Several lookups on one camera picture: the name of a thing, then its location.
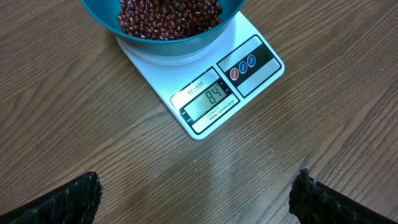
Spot teal blue bowl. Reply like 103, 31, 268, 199
81, 0, 246, 56

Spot white digital kitchen scale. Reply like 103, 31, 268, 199
118, 12, 285, 140

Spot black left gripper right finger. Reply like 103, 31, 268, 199
289, 169, 397, 224

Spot red beans in bowl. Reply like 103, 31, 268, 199
117, 0, 223, 40

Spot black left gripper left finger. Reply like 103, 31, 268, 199
1, 172, 103, 224

